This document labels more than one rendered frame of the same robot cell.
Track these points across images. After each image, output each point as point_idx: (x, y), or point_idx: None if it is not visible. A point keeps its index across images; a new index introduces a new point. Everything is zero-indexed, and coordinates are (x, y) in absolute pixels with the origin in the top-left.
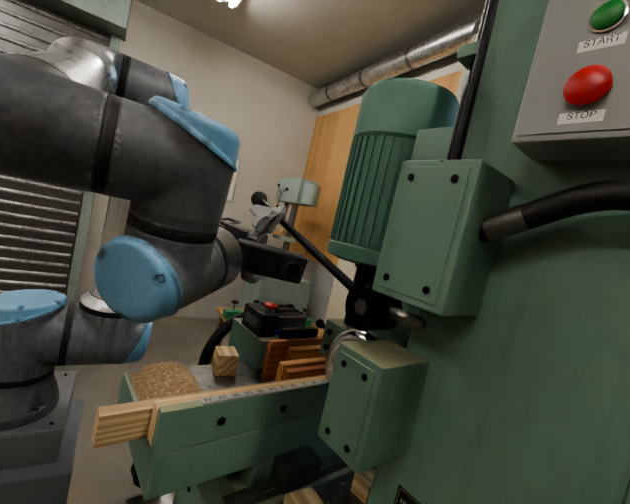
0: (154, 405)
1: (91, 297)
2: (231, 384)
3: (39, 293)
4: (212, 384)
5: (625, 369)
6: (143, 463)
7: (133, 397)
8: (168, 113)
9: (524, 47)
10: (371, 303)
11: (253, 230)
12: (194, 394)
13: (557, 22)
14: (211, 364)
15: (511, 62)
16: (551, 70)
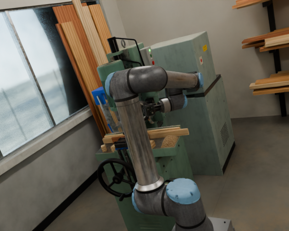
0: (179, 127)
1: (160, 177)
2: (155, 143)
3: (175, 189)
4: (159, 143)
5: None
6: (182, 137)
7: (177, 141)
8: None
9: (137, 56)
10: (153, 99)
11: (146, 104)
12: (170, 130)
13: (148, 55)
14: (152, 149)
15: (137, 57)
16: (150, 61)
